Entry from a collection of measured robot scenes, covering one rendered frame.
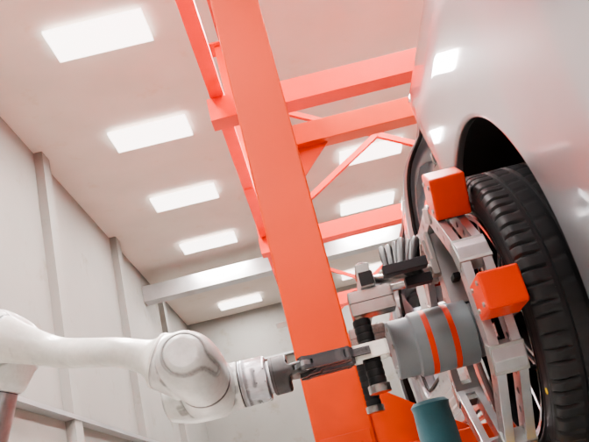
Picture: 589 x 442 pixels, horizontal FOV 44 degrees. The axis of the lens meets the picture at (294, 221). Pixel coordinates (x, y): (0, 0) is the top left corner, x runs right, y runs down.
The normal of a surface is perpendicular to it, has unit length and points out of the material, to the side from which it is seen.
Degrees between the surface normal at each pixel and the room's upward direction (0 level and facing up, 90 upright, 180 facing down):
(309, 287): 90
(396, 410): 90
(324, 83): 90
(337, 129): 90
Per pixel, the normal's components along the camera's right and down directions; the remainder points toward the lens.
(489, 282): -0.07, -0.36
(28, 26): 0.23, 0.90
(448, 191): 0.07, 0.22
